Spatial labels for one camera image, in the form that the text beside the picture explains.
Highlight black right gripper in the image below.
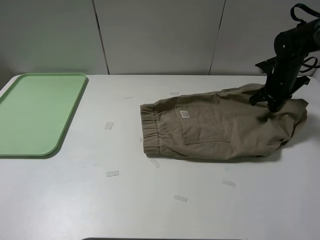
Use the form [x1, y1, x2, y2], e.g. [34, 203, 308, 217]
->
[249, 56, 310, 112]

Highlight khaki shorts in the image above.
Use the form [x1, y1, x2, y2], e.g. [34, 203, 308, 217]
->
[140, 83, 308, 161]

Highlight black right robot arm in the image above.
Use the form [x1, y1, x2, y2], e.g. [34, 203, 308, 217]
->
[249, 19, 320, 113]

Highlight green plastic tray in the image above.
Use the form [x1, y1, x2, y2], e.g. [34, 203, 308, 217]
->
[0, 73, 87, 157]

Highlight clear tape strip front right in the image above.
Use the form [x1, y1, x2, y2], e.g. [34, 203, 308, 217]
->
[222, 179, 236, 187]

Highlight clear tape strip near waistband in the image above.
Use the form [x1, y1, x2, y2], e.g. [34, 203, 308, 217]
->
[150, 159, 160, 169]

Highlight clear tape strip front centre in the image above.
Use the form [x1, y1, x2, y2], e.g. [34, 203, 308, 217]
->
[174, 194, 188, 203]

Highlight clear tape strip mid left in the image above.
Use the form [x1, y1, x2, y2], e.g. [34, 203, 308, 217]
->
[104, 121, 114, 130]

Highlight clear tape strip front left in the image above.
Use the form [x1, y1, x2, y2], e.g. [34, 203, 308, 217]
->
[106, 170, 120, 178]

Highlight black right camera cable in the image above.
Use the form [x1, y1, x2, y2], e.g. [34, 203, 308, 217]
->
[289, 3, 320, 73]

